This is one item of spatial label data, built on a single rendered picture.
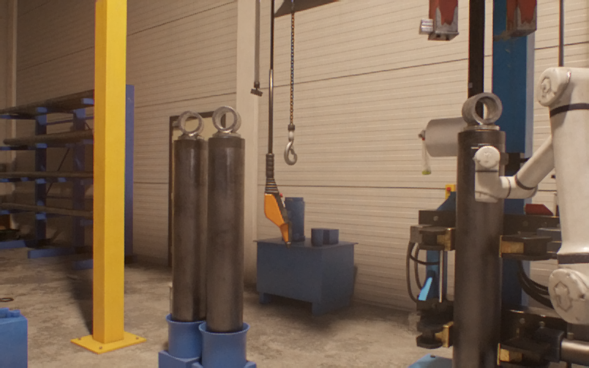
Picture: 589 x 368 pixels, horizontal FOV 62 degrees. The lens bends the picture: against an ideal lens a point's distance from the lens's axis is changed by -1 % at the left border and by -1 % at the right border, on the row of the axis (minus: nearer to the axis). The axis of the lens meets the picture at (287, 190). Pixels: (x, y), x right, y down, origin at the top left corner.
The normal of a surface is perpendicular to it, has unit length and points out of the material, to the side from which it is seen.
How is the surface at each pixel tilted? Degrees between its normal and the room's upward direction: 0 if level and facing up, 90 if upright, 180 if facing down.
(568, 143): 83
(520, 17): 90
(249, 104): 90
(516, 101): 90
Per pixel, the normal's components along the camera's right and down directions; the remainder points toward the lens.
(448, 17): 0.05, 0.02
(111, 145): 0.77, 0.02
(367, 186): -0.64, 0.00
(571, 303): -0.97, 0.11
